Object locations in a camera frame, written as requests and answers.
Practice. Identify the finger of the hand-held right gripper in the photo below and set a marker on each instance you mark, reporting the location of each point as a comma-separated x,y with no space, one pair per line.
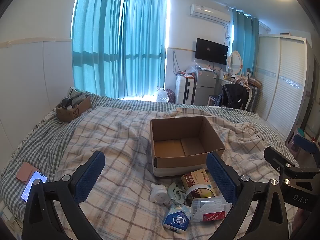
307,145
280,157

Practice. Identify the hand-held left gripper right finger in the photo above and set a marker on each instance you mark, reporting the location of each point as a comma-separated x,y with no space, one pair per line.
221,180

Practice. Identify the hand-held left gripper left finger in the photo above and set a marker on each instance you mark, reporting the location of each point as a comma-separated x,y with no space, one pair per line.
90,177

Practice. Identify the clear tape roll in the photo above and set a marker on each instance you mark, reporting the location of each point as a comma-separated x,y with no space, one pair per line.
200,188

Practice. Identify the brown and red medicine box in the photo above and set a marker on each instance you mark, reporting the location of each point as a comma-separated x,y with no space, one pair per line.
195,178

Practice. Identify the clear cotton swab box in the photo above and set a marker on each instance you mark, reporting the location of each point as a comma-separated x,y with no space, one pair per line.
210,208

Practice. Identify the pale green clip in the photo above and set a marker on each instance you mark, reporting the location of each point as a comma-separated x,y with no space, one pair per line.
176,192

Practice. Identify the large cardboard box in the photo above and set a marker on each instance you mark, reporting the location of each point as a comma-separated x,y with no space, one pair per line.
186,143

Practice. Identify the blue tissue packet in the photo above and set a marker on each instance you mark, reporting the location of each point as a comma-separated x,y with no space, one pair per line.
177,217

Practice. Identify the white plastic toy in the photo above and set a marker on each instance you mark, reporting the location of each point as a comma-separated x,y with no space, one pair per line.
160,194

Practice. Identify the purple plastic stool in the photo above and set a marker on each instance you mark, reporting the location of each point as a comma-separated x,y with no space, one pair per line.
295,140

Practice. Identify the cream plaid blanket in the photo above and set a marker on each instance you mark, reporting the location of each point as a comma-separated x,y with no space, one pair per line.
120,140

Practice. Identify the smartphone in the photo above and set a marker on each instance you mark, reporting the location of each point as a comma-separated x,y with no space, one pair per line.
35,185

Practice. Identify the green checked bedsheet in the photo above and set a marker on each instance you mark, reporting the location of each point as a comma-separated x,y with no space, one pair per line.
42,137

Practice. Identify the white chair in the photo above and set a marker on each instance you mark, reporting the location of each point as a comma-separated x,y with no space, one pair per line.
248,100

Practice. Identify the pink wallet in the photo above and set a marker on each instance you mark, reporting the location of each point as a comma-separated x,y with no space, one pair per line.
25,171

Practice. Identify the white wardrobe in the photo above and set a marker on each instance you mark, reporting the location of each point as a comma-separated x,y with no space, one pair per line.
282,82

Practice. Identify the small cardboard box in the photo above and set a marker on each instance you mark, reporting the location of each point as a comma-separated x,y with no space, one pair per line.
75,111

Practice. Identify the black jacket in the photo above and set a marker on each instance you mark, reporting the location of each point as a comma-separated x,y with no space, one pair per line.
235,96

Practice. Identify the black round container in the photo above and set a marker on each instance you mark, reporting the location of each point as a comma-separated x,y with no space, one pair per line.
66,102

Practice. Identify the silver mini fridge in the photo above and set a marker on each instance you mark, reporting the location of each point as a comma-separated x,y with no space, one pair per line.
205,85

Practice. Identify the white suitcase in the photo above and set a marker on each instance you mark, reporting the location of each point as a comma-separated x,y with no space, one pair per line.
183,90

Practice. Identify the dark patterned bag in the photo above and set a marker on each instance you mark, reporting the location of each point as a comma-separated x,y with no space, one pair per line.
172,95

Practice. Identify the white plastic bag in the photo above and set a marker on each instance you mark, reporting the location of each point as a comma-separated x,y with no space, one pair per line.
162,95

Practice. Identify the oval white mirror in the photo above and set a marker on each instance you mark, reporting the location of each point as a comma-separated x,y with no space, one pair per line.
235,61

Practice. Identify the clear plastic bag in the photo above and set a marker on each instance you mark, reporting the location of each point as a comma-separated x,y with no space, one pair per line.
191,70

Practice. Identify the narrow teal curtain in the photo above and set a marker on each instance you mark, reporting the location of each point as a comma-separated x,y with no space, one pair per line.
246,47

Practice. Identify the wide teal curtain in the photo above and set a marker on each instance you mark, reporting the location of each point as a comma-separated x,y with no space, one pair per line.
120,42

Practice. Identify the white air conditioner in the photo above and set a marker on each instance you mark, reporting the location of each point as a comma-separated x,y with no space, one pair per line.
210,11

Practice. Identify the wall television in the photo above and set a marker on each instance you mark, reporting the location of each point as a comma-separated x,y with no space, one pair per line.
211,51

